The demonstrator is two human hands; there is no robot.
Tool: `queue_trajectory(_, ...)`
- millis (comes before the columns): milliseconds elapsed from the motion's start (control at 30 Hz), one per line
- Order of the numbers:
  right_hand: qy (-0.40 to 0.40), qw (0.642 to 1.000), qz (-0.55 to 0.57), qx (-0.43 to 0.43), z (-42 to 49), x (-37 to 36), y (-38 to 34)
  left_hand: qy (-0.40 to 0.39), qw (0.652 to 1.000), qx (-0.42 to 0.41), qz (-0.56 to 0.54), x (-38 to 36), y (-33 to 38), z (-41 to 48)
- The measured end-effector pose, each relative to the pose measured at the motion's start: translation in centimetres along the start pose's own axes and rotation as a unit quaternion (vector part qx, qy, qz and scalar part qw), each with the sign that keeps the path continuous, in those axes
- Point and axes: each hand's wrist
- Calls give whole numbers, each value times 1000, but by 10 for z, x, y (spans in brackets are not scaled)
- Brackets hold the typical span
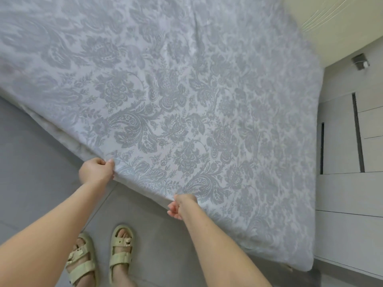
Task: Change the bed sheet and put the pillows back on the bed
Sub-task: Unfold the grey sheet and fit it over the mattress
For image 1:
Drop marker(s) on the person's right hand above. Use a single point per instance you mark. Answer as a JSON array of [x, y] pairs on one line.
[[182, 206]]

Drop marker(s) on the person's left hand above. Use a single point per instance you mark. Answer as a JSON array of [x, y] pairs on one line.
[[97, 171]]

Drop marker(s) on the blue-grey cloth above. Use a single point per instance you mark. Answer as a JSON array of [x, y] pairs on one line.
[[179, 86]]

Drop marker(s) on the person's left forearm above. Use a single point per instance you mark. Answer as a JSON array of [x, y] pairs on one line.
[[42, 242]]

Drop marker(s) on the person's right forearm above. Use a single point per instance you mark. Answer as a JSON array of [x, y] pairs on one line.
[[221, 254]]

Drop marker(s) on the person's right leg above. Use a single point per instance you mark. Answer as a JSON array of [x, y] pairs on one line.
[[122, 275]]

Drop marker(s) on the person's leg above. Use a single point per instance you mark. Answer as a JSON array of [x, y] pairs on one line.
[[122, 275], [87, 278]]

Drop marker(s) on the person's left leg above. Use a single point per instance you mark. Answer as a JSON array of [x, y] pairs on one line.
[[87, 278]]

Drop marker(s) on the white wardrobe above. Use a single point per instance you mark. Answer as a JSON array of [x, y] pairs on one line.
[[350, 176]]

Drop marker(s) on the black wall socket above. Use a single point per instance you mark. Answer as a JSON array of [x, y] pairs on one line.
[[360, 61]]

